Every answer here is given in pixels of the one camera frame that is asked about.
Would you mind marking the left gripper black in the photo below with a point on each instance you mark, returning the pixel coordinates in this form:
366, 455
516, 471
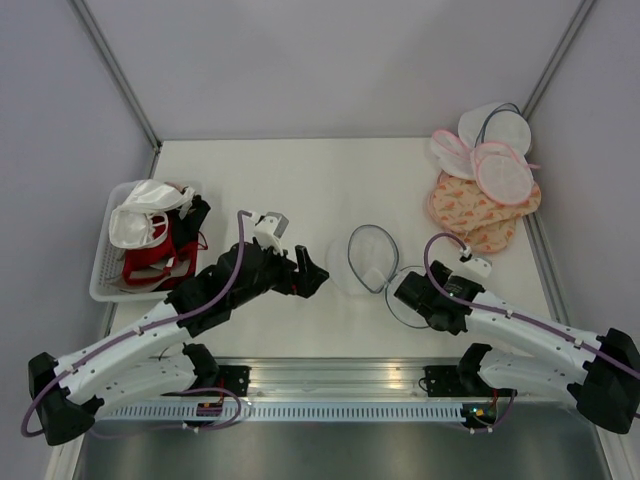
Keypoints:
306, 281

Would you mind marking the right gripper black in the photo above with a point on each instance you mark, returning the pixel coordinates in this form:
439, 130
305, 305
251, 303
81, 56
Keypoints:
427, 277

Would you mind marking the white mesh laundry bag blue trim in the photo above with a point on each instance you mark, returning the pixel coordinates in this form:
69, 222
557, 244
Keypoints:
367, 261

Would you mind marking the red bra from bag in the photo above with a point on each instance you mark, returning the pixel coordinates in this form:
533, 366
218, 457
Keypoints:
161, 267

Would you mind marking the white satin bra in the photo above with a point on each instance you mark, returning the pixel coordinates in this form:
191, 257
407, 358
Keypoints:
142, 219

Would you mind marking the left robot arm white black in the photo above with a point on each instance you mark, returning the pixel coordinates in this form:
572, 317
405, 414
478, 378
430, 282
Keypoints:
156, 355

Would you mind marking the left arm base black plate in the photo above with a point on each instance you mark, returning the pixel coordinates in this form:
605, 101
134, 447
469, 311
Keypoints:
234, 378

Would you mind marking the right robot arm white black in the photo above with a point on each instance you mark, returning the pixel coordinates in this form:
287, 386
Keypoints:
465, 306

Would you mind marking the right arm base black plate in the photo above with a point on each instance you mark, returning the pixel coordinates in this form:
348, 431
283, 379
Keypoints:
443, 381

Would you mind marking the floral orange laundry bag lower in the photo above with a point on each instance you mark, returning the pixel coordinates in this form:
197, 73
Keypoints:
489, 239

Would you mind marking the floral orange laundry bag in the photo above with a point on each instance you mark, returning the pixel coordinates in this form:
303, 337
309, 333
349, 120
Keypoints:
460, 206
489, 239

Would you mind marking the floral orange laundry bag upper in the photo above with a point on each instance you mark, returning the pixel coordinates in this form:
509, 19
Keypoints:
460, 206

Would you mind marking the black bra in basket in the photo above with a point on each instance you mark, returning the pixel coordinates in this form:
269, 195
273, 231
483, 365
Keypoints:
185, 230

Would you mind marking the pink trimmed mesh bag front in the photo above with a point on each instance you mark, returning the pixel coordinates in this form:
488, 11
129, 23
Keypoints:
503, 174

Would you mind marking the pink trimmed mesh bag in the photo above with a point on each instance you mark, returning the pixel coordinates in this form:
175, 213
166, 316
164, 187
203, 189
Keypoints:
503, 174
452, 154

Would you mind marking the pink trimmed mesh bag back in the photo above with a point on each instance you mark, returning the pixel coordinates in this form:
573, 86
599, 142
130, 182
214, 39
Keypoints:
452, 154

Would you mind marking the white mesh bag blue zipper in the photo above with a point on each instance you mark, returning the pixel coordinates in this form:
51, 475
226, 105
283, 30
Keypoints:
495, 122

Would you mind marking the white plastic basket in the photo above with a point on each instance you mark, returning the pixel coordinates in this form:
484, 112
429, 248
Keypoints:
106, 283

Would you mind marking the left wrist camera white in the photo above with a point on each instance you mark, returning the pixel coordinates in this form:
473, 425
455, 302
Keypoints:
268, 231

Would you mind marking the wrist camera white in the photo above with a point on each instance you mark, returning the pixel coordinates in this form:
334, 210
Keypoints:
268, 231
478, 265

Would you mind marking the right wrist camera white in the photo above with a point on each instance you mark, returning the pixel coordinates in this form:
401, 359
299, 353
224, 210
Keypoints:
478, 265

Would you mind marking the aluminium rail front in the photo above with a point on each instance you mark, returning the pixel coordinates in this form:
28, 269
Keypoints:
320, 372

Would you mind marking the white slotted cable duct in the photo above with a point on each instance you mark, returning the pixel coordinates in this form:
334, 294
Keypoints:
439, 412

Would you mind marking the left aluminium frame post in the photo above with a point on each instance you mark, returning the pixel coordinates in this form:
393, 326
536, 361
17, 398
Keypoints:
96, 36

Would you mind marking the aluminium frame post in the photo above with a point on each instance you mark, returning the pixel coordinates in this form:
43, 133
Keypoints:
96, 36
560, 51

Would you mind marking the right aluminium frame post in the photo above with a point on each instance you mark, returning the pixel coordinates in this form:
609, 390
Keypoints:
560, 51

